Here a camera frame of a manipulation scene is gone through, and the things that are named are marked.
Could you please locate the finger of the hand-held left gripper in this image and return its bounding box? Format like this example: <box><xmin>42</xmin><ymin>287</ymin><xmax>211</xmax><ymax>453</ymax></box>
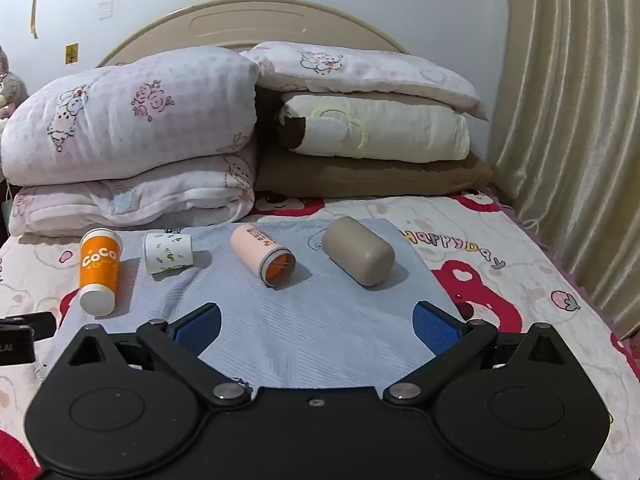
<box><xmin>0</xmin><ymin>311</ymin><xmax>57</xmax><ymax>340</ymax></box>

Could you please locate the light blue cloth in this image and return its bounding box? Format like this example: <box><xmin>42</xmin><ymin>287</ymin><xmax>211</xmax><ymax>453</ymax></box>
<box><xmin>42</xmin><ymin>218</ymin><xmax>463</xmax><ymax>391</ymax></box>

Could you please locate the pink cup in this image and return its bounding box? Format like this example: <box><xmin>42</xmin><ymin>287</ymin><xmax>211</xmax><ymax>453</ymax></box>
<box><xmin>230</xmin><ymin>223</ymin><xmax>297</xmax><ymax>288</ymax></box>

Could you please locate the white patterned paper cup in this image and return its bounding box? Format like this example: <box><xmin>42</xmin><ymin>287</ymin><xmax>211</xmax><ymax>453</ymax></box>
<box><xmin>144</xmin><ymin>230</ymin><xmax>197</xmax><ymax>275</ymax></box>

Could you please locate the beige curtain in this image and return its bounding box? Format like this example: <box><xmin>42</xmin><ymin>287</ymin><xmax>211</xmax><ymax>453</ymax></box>
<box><xmin>487</xmin><ymin>0</ymin><xmax>640</xmax><ymax>341</ymax></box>

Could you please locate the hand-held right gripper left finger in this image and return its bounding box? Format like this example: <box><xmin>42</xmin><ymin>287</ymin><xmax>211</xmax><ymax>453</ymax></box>
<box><xmin>55</xmin><ymin>302</ymin><xmax>251</xmax><ymax>406</ymax></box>

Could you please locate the cream pillow with brown patch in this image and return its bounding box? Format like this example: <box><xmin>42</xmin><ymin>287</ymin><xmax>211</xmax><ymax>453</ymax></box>
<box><xmin>276</xmin><ymin>92</ymin><xmax>471</xmax><ymax>163</ymax></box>

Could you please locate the taupe cup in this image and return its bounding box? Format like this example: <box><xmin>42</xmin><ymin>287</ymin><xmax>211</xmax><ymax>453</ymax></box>
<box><xmin>321</xmin><ymin>216</ymin><xmax>396</xmax><ymax>287</ymax></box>

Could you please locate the plush toy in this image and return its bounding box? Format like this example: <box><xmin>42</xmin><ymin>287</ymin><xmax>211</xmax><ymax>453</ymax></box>
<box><xmin>0</xmin><ymin>45</ymin><xmax>28</xmax><ymax>121</ymax></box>

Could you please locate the beige headboard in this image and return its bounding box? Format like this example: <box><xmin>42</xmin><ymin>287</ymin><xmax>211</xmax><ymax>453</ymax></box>
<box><xmin>95</xmin><ymin>0</ymin><xmax>411</xmax><ymax>68</ymax></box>

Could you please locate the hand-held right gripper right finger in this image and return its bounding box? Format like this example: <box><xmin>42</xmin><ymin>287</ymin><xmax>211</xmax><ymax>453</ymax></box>
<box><xmin>382</xmin><ymin>301</ymin><xmax>581</xmax><ymax>406</ymax></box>

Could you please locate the pink printed folded blanket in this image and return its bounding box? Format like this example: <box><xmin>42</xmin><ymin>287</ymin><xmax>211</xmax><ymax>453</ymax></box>
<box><xmin>9</xmin><ymin>152</ymin><xmax>257</xmax><ymax>237</ymax></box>

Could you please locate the printed bed sheet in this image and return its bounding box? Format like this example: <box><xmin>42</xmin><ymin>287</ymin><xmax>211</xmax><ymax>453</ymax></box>
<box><xmin>0</xmin><ymin>192</ymin><xmax>640</xmax><ymax>461</ymax></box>

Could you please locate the pink checked folded quilt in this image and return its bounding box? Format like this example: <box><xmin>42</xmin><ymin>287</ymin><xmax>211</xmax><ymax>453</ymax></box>
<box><xmin>0</xmin><ymin>46</ymin><xmax>260</xmax><ymax>186</ymax></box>

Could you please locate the orange cup with white lid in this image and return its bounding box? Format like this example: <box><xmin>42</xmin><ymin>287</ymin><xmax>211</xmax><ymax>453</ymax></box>
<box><xmin>79</xmin><ymin>228</ymin><xmax>124</xmax><ymax>318</ymax></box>

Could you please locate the pink printed pillow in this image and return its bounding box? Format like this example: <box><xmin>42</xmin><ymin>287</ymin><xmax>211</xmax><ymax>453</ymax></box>
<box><xmin>239</xmin><ymin>41</ymin><xmax>488</xmax><ymax>121</ymax></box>

